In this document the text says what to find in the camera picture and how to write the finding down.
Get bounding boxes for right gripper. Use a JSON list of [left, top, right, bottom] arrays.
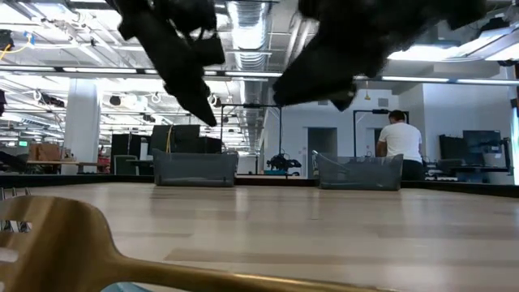
[[272, 0, 422, 113]]

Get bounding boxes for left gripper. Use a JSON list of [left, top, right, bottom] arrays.
[[115, 0, 226, 126]]

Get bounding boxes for gold fork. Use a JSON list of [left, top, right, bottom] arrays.
[[0, 194, 392, 292]]

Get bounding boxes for black monitors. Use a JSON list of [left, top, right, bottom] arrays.
[[150, 123, 223, 155]]

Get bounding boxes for grey door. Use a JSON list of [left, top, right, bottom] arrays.
[[307, 127, 339, 179]]

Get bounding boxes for black bar with lights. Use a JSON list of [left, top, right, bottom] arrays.
[[0, 64, 519, 87]]

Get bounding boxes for black cabinet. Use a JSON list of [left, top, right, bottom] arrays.
[[110, 132, 152, 176]]

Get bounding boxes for grey plastic bin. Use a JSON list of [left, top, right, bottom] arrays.
[[315, 152, 405, 191], [152, 148, 239, 188]]

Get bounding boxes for person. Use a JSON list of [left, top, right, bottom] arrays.
[[375, 109, 426, 182]]

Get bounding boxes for grey office chair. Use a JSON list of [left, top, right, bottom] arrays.
[[113, 154, 139, 176]]

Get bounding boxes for red object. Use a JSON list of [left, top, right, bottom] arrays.
[[97, 146, 111, 174]]

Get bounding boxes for white column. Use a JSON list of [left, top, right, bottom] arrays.
[[60, 77, 101, 176]]

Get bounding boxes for cardboard box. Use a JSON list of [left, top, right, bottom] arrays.
[[28, 141, 62, 162]]

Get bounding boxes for desk with black monitors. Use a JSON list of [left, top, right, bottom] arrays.
[[438, 129, 513, 184]]

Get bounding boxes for black ceiling device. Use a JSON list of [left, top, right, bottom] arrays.
[[0, 28, 13, 52]]

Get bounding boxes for black stand frame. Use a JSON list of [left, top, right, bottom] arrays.
[[352, 108, 411, 160], [220, 102, 284, 179]]

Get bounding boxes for silver ventilation duct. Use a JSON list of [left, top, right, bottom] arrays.
[[225, 0, 272, 152]]

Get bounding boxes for black aluminium table frame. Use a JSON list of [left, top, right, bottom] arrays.
[[0, 173, 519, 199]]

